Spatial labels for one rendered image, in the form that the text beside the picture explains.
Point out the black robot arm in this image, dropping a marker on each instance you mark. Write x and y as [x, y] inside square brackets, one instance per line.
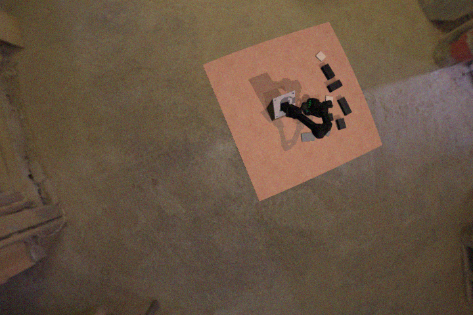
[318, 130]

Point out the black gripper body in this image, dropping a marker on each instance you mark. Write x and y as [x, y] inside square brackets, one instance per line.
[304, 107]

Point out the dark grey controller unit with green switches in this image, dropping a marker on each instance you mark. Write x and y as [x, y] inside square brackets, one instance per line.
[307, 113]

